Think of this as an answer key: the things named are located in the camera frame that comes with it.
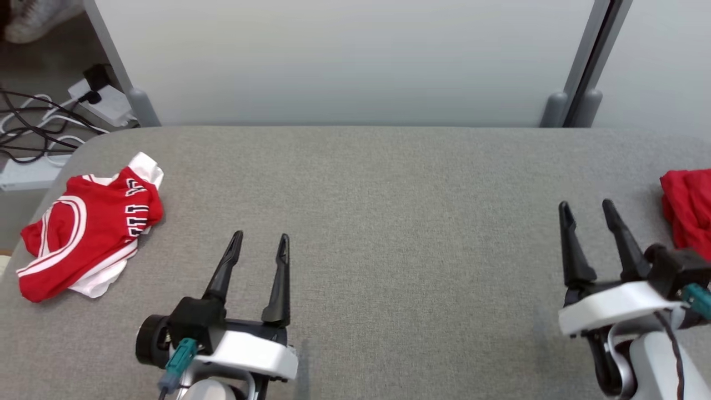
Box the long white power strip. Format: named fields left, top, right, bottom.
left=0, top=154, right=74, bottom=192

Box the black floor cable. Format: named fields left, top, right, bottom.
left=0, top=119, right=79, bottom=165
left=0, top=89, right=107, bottom=134

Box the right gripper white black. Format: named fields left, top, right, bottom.
left=558, top=199, right=684, bottom=337

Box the grey partition post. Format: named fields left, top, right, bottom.
left=567, top=0, right=634, bottom=128
left=540, top=0, right=612, bottom=128
left=83, top=0, right=162, bottom=127

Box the white sneaker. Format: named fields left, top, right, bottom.
left=4, top=0, right=84, bottom=44

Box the white floor cable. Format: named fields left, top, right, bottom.
left=0, top=94, right=109, bottom=168

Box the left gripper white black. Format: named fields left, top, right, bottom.
left=136, top=231, right=299, bottom=384

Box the red white jersey shirt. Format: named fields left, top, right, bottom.
left=17, top=152, right=165, bottom=303

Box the right arm cable teal plug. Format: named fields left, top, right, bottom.
left=655, top=283, right=711, bottom=400

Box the black plug adapter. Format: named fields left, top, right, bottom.
left=83, top=64, right=113, bottom=94

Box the red shorts white side stripe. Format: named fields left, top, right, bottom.
left=660, top=169, right=711, bottom=262

